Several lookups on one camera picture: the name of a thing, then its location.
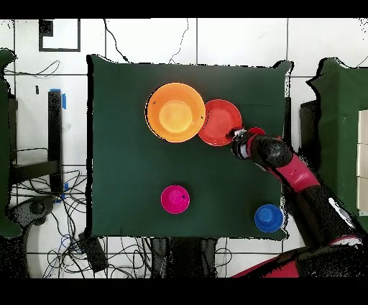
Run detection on large orange bowl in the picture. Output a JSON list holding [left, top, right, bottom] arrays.
[[144, 82, 207, 144]]

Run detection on orange-red shallow bowl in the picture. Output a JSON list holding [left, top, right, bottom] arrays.
[[198, 99, 244, 147]]

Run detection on small crimson bowl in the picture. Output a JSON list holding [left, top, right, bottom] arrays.
[[160, 184, 191, 214]]

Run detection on dark green table cloth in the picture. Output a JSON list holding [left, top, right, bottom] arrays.
[[86, 54, 294, 240]]

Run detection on small dark blue bowl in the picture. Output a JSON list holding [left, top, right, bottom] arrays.
[[254, 204, 285, 234]]

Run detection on black power brick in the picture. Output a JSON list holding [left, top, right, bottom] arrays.
[[78, 232, 109, 273]]

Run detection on black office chair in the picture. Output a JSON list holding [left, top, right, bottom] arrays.
[[6, 195, 57, 231]]

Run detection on green cloth side table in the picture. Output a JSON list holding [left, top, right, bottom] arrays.
[[0, 48, 23, 239], [305, 57, 368, 240]]

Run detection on black square tape outline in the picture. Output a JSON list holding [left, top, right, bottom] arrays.
[[38, 18, 81, 53]]

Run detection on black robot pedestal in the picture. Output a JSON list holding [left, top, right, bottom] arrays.
[[149, 237, 218, 278]]

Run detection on thin black floor cable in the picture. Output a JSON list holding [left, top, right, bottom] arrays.
[[103, 18, 129, 63], [5, 59, 60, 78], [169, 18, 190, 64]]

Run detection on black metal frame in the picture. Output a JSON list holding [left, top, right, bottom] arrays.
[[11, 90, 64, 196], [298, 99, 320, 170]]

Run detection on tangled floor cables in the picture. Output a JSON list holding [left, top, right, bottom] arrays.
[[11, 169, 156, 278]]

